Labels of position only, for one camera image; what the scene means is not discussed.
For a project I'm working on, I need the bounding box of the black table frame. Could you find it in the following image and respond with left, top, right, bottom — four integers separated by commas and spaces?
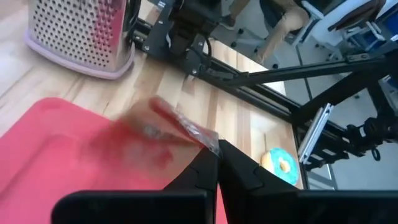
133, 0, 398, 191

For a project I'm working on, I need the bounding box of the person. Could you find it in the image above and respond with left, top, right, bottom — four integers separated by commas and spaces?
228, 0, 312, 65

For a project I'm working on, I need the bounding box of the white office chair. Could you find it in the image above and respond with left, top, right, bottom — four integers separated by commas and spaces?
301, 0, 398, 62

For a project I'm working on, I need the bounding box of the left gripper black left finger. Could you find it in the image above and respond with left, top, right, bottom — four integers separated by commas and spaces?
51, 147, 219, 224

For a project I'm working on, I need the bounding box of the pink plastic bin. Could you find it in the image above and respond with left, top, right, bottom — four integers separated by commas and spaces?
0, 96, 229, 224

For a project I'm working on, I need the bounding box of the silver aluminium profile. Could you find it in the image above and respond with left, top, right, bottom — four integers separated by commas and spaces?
297, 103, 334, 165

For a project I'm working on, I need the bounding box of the blue frosted toy donut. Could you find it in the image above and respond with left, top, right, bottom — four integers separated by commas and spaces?
260, 147, 300, 187

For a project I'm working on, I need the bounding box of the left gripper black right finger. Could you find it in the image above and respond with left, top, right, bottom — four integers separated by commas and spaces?
216, 139, 398, 224

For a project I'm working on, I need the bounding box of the metal box grater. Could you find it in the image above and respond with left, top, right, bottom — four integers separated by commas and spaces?
24, 0, 138, 80

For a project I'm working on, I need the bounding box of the red popcorn packet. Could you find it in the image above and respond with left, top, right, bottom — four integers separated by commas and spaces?
119, 95, 221, 171

